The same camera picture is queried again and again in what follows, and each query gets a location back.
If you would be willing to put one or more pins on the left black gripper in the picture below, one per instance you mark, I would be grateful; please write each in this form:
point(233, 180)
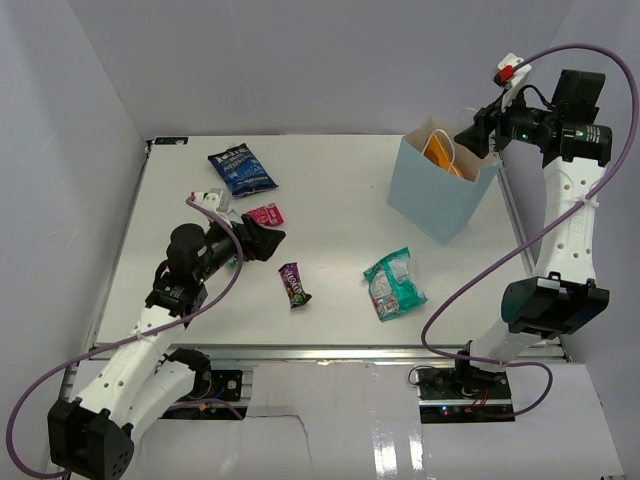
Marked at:
point(258, 243)

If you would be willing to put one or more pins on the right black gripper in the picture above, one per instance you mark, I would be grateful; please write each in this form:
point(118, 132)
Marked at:
point(475, 138)

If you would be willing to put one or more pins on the orange chips bag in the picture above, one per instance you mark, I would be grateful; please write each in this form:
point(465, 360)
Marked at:
point(440, 151)

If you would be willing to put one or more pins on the teal snack packet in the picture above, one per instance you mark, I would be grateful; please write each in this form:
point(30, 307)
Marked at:
point(392, 291)

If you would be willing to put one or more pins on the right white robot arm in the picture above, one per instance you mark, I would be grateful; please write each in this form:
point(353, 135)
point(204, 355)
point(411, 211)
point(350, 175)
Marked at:
point(561, 296)

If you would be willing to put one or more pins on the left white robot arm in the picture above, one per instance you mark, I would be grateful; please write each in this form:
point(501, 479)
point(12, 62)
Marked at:
point(95, 434)

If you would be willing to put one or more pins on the blue chips bag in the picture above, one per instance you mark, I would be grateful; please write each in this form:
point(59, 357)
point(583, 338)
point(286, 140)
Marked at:
point(241, 171)

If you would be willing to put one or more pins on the light blue paper bag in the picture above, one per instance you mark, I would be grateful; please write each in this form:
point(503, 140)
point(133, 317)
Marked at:
point(439, 200)

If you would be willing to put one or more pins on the pink candy packet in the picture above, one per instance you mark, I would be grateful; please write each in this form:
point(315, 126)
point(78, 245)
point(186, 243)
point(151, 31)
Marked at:
point(268, 215)

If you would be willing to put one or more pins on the purple M&M's packet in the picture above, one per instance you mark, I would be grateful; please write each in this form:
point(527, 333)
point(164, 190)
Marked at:
point(291, 279)

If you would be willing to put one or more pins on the white front cover board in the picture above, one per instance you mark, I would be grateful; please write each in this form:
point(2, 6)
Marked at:
point(357, 421)

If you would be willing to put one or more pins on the aluminium table frame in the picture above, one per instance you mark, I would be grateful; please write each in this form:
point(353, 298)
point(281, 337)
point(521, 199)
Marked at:
point(333, 193)

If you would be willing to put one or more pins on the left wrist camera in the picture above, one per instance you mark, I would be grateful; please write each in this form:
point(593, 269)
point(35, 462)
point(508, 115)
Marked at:
point(215, 200)

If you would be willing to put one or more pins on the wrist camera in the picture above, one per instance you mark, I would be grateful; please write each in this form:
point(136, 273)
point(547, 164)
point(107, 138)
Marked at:
point(215, 200)
point(510, 72)

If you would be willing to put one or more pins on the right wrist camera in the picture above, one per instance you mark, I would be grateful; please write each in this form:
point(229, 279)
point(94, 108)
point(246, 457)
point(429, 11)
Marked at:
point(510, 72)

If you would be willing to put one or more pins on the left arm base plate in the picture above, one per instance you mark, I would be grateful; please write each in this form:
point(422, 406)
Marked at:
point(220, 384)

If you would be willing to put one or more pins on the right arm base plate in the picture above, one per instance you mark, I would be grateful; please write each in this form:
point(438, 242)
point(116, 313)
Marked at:
point(448, 383)

